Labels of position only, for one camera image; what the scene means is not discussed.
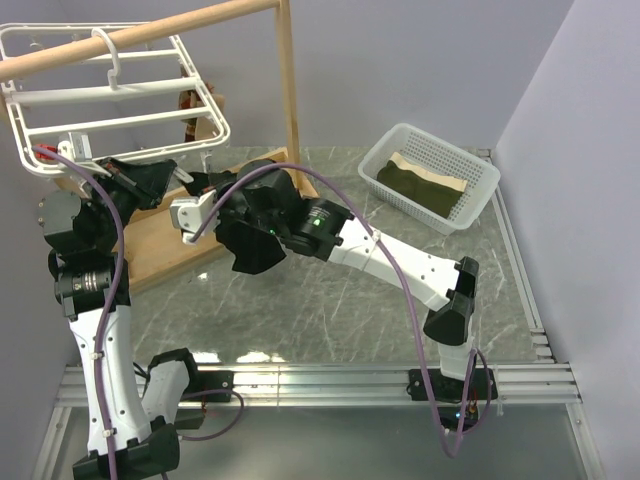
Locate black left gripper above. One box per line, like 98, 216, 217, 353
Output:
86, 156, 176, 252

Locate black underwear shorts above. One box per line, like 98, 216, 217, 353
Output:
215, 222, 286, 275

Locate white plastic clip hanger frame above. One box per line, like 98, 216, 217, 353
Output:
2, 35, 231, 178

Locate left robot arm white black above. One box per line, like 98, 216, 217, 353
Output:
39, 158, 202, 479

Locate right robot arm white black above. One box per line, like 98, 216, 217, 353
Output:
182, 159, 479, 403

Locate wooden clothes rack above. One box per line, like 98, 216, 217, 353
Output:
1, 1, 300, 291

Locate brown patterned sock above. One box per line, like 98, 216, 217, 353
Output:
178, 79, 226, 146

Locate dark green garment in basket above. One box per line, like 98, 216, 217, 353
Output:
376, 160, 463, 218

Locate white perforated plastic basket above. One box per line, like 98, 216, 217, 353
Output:
358, 123, 500, 235

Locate beige garment in basket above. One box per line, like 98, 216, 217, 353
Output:
389, 152, 468, 193

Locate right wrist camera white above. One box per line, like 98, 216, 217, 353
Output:
169, 190, 216, 245

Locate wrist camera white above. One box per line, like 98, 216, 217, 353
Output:
35, 131, 94, 162
169, 190, 216, 245

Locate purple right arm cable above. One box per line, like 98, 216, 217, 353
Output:
187, 163, 494, 459

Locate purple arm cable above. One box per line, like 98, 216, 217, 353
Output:
32, 144, 247, 480
187, 163, 494, 459

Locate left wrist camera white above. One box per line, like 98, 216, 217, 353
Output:
35, 131, 94, 162

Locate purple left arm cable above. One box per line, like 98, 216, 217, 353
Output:
32, 144, 247, 480

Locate aluminium rail frame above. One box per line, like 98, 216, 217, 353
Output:
29, 147, 609, 480

